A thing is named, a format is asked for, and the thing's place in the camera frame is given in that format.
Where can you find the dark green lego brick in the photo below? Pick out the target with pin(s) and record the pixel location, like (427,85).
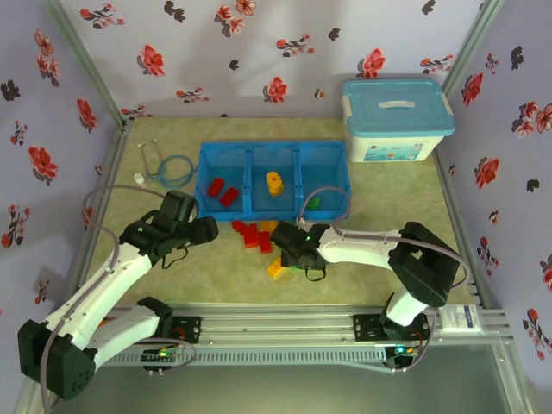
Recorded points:
(295,267)

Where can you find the orange-yellow lego brick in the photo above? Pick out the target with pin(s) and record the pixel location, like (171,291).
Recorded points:
(275,267)

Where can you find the yellow lego brick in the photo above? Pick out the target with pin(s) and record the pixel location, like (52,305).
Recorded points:
(268,225)

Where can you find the red arch lego brick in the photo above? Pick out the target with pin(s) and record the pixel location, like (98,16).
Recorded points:
(239,227)

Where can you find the yellow round gear lego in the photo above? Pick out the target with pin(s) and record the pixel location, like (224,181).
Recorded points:
(274,184)

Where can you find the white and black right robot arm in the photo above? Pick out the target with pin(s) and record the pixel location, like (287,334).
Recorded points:
(366,246)

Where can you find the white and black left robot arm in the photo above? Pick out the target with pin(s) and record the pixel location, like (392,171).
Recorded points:
(99,293)

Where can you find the blue three-compartment bin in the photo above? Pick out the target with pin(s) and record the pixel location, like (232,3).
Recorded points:
(259,202)

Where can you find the small white bottle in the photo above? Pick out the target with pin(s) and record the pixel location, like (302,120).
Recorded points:
(139,179)

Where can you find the teal stethoscope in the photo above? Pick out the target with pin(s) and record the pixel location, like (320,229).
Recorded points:
(158,170)

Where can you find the small circuit board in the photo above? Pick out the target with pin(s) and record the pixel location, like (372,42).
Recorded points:
(403,351)
(157,355)

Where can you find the white storage box blue lid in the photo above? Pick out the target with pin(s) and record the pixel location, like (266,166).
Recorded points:
(397,116)

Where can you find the white printed label card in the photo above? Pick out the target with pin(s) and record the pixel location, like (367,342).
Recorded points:
(461,317)

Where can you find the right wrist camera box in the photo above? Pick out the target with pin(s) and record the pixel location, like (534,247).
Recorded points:
(304,224)

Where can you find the wide aluminium mounting rail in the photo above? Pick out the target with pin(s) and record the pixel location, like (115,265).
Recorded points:
(276,325)

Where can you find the aluminium table side rail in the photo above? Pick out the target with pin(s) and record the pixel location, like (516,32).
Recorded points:
(457,215)
(113,172)

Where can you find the aluminium frame post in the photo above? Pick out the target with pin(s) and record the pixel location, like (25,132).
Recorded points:
(85,56)
(472,43)

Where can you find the aluminium frame leg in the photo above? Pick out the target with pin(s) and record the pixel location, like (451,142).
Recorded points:
(509,375)

